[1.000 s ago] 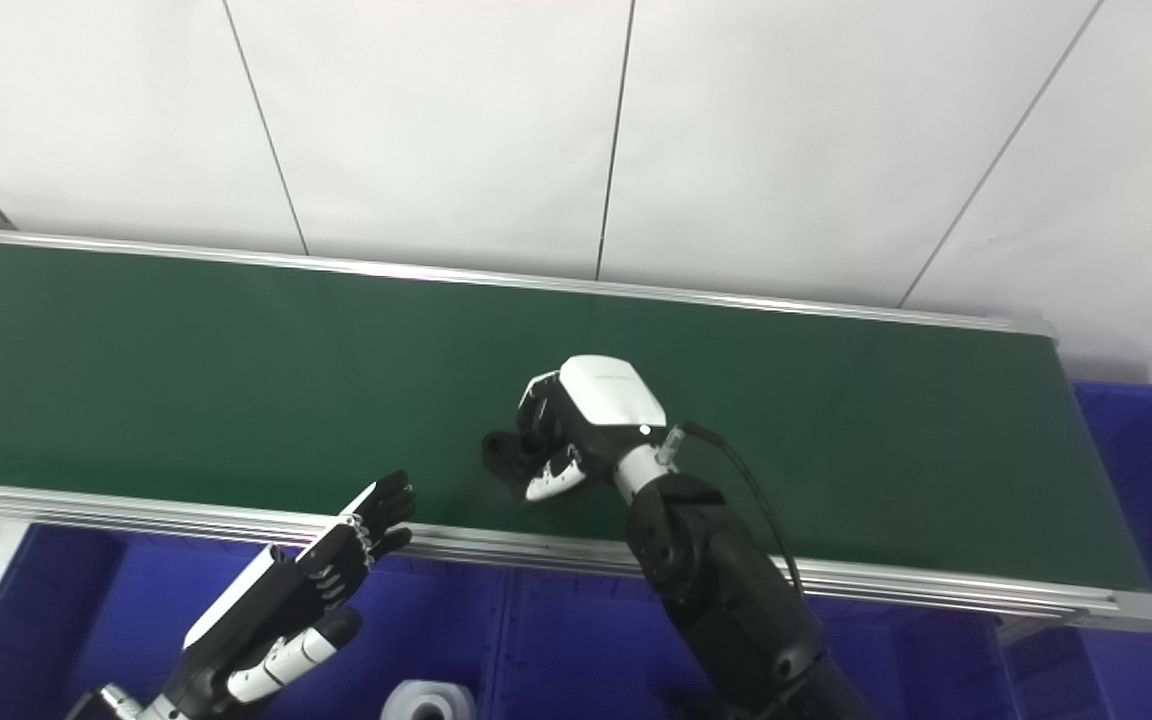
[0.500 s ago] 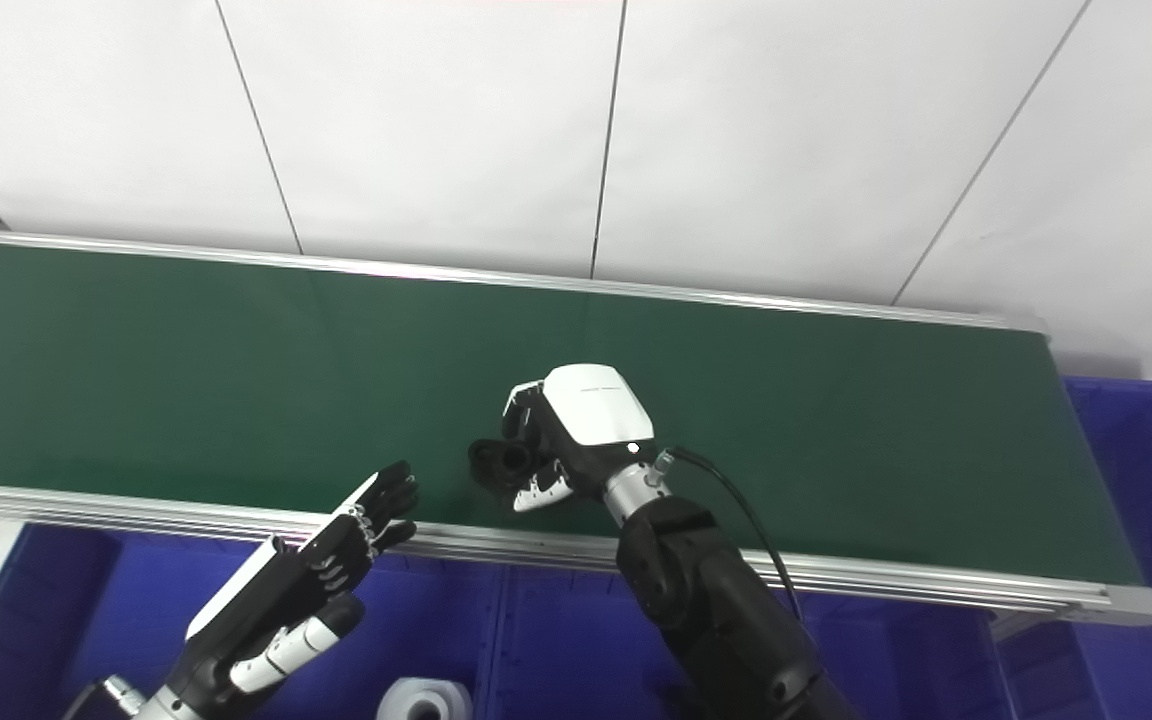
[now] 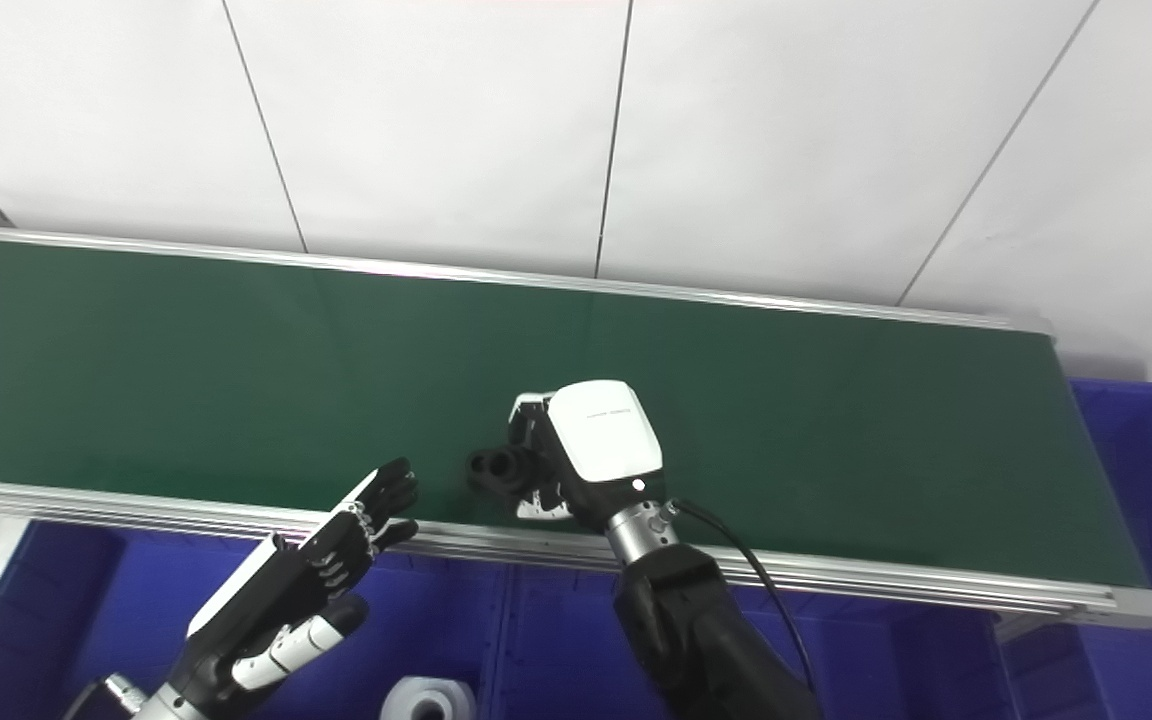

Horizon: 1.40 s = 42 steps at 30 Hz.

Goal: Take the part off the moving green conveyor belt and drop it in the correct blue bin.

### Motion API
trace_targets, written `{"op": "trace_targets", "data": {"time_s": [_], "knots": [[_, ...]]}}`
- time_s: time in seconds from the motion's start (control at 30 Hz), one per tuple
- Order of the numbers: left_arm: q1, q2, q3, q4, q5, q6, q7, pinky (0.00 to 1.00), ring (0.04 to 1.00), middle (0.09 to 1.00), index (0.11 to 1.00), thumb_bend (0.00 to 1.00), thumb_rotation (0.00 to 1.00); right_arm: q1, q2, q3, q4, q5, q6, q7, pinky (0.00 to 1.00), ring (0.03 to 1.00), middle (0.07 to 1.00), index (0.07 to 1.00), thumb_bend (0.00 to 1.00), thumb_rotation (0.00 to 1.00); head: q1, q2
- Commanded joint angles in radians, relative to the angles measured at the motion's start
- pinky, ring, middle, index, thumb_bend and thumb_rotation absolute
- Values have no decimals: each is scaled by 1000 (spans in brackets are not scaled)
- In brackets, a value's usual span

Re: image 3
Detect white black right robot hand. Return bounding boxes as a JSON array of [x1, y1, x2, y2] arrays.
[[507, 378, 675, 533]]

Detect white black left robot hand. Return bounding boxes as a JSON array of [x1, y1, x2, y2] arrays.
[[171, 457, 421, 711]]

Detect black flanged plastic part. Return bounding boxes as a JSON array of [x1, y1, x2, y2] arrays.
[[465, 444, 539, 503]]

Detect blue plastic bin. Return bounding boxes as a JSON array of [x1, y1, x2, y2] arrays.
[[499, 562, 1012, 720], [0, 518, 515, 720], [994, 377, 1152, 720]]

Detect white cylindrical part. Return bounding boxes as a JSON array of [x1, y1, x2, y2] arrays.
[[380, 676, 478, 720]]

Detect green conveyor belt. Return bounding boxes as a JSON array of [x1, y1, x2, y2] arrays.
[[0, 224, 1152, 633], [0, 236, 1152, 591]]

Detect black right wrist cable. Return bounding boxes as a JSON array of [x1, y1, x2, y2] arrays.
[[670, 497, 819, 697]]

